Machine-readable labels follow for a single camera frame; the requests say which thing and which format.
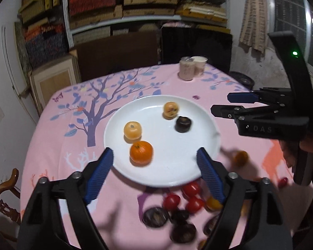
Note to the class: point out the brown wooden board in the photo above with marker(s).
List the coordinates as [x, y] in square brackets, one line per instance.
[117, 54]

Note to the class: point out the white paper cup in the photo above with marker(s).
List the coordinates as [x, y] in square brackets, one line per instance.
[200, 65]

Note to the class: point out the pale orange round fruit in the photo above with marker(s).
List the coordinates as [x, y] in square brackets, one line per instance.
[132, 130]

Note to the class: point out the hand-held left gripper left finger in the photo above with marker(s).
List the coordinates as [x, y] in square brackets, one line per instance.
[101, 174]

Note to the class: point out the brown wooden chair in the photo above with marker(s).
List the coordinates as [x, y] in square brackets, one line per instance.
[5, 187]

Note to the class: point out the orange mandarin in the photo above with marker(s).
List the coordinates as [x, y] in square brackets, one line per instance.
[141, 153]

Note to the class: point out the window with metal grille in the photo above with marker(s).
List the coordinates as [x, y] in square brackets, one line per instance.
[289, 13]

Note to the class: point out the pile of patterned boxes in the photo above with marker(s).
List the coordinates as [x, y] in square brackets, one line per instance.
[44, 36]

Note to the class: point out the black flat panel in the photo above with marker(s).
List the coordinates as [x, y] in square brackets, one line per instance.
[195, 43]

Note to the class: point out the white metal shelf unit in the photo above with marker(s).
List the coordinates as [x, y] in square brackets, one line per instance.
[66, 13]

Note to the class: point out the spotted yellow round fruit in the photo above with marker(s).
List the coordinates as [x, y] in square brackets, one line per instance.
[170, 110]

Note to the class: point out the white oval plate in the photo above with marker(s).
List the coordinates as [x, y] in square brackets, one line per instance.
[169, 145]

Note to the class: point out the yellow orange tomato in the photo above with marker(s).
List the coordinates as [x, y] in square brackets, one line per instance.
[213, 205]

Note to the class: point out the red cherry tomato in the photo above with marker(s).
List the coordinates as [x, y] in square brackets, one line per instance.
[194, 205]
[191, 188]
[283, 181]
[171, 201]

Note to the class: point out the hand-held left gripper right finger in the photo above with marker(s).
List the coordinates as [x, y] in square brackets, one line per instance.
[208, 174]

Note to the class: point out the pink drink can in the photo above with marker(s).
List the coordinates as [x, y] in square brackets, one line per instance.
[186, 69]

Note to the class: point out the pink deer print tablecloth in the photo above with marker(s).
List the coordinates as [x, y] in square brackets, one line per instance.
[75, 140]

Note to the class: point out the dark round object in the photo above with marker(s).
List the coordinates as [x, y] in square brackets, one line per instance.
[240, 79]

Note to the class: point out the stack of woven flat boxes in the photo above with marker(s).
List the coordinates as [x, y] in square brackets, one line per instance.
[146, 2]

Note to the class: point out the large dark water chestnut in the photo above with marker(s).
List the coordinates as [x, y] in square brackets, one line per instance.
[156, 217]

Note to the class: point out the beige checked curtain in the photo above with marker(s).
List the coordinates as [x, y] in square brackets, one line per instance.
[254, 18]

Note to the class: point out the small orange fruit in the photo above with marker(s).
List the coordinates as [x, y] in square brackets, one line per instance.
[240, 158]

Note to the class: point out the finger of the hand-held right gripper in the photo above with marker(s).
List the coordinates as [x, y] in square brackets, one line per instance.
[224, 111]
[241, 97]

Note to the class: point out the light wooden picture frame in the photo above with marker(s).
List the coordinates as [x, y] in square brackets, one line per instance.
[54, 80]

